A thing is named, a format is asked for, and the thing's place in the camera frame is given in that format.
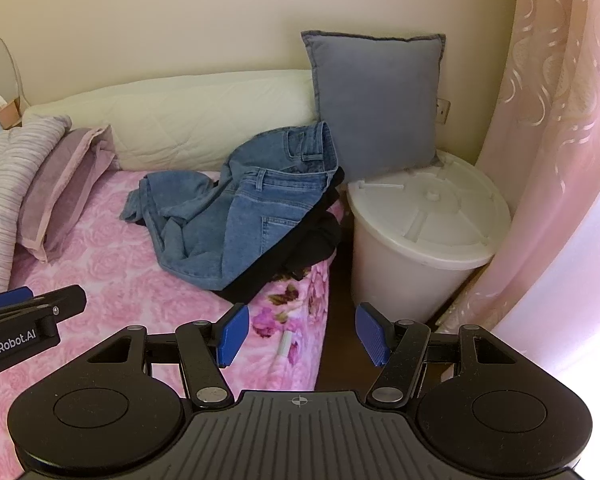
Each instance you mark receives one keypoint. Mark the pink floral blanket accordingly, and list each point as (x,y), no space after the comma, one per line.
(115,263)

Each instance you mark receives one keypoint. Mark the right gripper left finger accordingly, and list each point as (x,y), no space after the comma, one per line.
(205,348)

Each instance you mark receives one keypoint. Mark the blue denim jeans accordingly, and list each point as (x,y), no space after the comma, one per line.
(270,192)

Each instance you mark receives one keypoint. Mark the round mirror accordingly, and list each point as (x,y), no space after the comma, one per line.
(10,80)

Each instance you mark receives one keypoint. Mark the mauve pillow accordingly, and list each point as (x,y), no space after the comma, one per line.
(60,189)

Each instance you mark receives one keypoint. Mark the cream quilted headboard pillow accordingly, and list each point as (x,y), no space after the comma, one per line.
(188,122)

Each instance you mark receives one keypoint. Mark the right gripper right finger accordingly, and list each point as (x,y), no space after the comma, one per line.
(397,348)

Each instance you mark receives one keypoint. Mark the wall socket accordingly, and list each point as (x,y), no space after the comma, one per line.
(442,111)

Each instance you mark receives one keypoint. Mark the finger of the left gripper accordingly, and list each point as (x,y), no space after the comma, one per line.
(43,312)
(15,296)

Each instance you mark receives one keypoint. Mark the lilac striped duvet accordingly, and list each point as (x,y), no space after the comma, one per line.
(22,151)

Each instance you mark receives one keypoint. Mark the grey-blue square cushion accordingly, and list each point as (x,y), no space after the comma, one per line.
(379,98)

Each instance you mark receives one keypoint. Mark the pink patterned curtain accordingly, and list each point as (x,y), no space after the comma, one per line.
(542,151)

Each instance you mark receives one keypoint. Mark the white lidded bucket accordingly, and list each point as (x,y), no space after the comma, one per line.
(419,234)

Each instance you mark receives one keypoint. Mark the black garment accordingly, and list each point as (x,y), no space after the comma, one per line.
(313,239)

